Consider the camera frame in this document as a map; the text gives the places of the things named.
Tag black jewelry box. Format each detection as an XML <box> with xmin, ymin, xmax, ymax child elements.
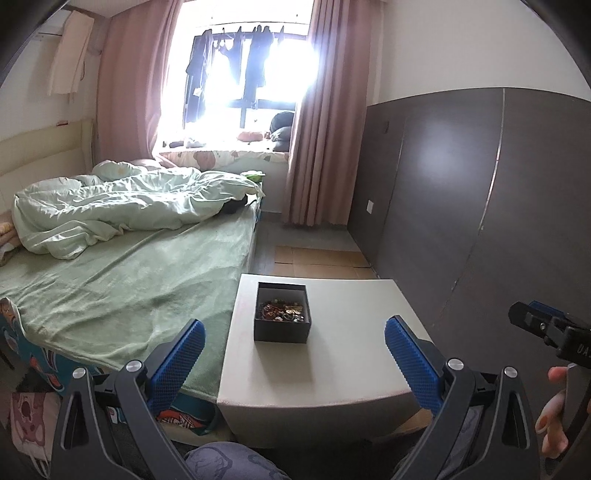
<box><xmin>254</xmin><ymin>282</ymin><xmax>312</xmax><ymax>344</ymax></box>

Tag person's right hand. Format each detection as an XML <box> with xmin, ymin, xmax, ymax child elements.
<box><xmin>536</xmin><ymin>367</ymin><xmax>573</xmax><ymax>459</ymax></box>

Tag white low table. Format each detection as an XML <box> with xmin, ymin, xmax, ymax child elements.
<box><xmin>217</xmin><ymin>273</ymin><xmax>437</xmax><ymax>450</ymax></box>

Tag row of hanging dark clothes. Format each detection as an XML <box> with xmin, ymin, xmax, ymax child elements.
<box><xmin>185</xmin><ymin>25</ymin><xmax>284</xmax><ymax>125</ymax></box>

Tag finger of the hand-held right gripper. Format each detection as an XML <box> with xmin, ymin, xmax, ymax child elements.
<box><xmin>529</xmin><ymin>300</ymin><xmax>571</xmax><ymax>324</ymax></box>
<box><xmin>508</xmin><ymin>302</ymin><xmax>562</xmax><ymax>345</ymax></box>

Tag white air conditioner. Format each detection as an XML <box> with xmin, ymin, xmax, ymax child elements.
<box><xmin>28</xmin><ymin>18</ymin><xmax>65</xmax><ymax>40</ymax></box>

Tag printed window seat cushion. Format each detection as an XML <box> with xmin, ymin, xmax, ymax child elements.
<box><xmin>159</xmin><ymin>148</ymin><xmax>289</xmax><ymax>169</ymax></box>

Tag dark pillow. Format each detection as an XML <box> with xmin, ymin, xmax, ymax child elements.
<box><xmin>270</xmin><ymin>112</ymin><xmax>296</xmax><ymax>152</ymax></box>

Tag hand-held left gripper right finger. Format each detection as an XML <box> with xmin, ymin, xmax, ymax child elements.
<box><xmin>384</xmin><ymin>315</ymin><xmax>542</xmax><ymax>480</ymax></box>

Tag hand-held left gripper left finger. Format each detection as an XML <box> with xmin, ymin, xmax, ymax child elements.
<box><xmin>50</xmin><ymin>318</ymin><xmax>206</xmax><ymax>480</ymax></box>

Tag pink cartoon cloth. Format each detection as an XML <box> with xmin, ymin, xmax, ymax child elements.
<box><xmin>9</xmin><ymin>390</ymin><xmax>63</xmax><ymax>462</ymax></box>

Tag beige cloth cover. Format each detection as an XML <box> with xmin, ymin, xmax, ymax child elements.
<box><xmin>48</xmin><ymin>9</ymin><xmax>88</xmax><ymax>97</ymax></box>

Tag cartoon printed bed sheet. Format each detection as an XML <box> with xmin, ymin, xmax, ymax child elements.
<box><xmin>0</xmin><ymin>295</ymin><xmax>220</xmax><ymax>437</ymax></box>

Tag bed with green sheet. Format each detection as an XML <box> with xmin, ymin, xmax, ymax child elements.
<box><xmin>0</xmin><ymin>159</ymin><xmax>266</xmax><ymax>437</ymax></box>

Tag pink curtain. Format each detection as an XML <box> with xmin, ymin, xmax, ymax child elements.
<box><xmin>97</xmin><ymin>0</ymin><xmax>185</xmax><ymax>169</ymax></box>
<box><xmin>281</xmin><ymin>0</ymin><xmax>384</xmax><ymax>227</ymax></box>

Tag light green duvet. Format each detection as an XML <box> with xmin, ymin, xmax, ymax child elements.
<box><xmin>11</xmin><ymin>159</ymin><xmax>259</xmax><ymax>259</ymax></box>

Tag beige headboard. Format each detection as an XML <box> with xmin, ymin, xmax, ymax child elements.
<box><xmin>0</xmin><ymin>117</ymin><xmax>95</xmax><ymax>213</ymax></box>

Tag window with dark frame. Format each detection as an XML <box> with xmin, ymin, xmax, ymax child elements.
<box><xmin>159</xmin><ymin>0</ymin><xmax>319</xmax><ymax>153</ymax></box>

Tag grey patterned cloth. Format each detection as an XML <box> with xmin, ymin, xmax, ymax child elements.
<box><xmin>185</xmin><ymin>440</ymin><xmax>289</xmax><ymax>480</ymax></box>

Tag pile of mixed jewelry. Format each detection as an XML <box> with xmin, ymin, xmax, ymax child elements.
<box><xmin>259</xmin><ymin>299</ymin><xmax>306</xmax><ymax>323</ymax></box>

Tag cardboard floor sheets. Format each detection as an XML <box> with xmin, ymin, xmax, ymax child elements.
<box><xmin>274</xmin><ymin>244</ymin><xmax>377</xmax><ymax>280</ymax></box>

